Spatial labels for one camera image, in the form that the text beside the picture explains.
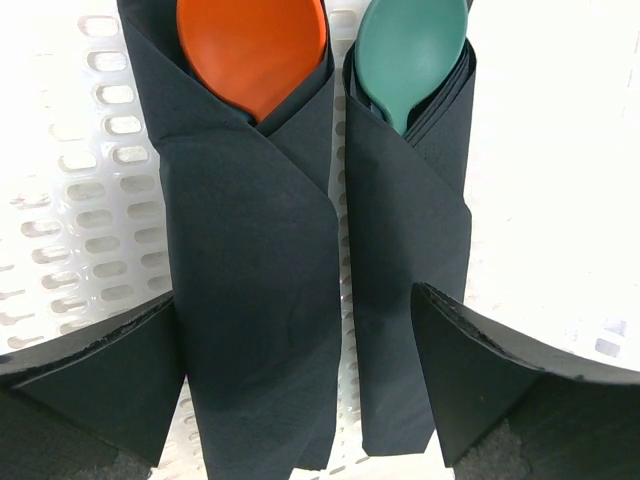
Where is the orange plastic spoon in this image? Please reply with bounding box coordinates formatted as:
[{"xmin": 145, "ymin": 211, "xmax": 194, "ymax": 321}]
[{"xmin": 176, "ymin": 0, "xmax": 328, "ymax": 122}]

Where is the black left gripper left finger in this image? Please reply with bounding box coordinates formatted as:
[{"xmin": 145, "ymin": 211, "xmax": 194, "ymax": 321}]
[{"xmin": 1, "ymin": 294, "xmax": 185, "ymax": 479}]

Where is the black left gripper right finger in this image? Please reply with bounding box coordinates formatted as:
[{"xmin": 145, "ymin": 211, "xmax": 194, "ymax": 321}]
[{"xmin": 411, "ymin": 283, "xmax": 639, "ymax": 479}]

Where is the white perforated plastic basket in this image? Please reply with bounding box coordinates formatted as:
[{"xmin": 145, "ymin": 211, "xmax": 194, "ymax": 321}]
[{"xmin": 0, "ymin": 0, "xmax": 640, "ymax": 480}]

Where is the dark rolled napkin bundle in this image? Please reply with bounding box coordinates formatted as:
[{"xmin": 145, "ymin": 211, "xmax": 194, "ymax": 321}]
[{"xmin": 342, "ymin": 0, "xmax": 477, "ymax": 457}]

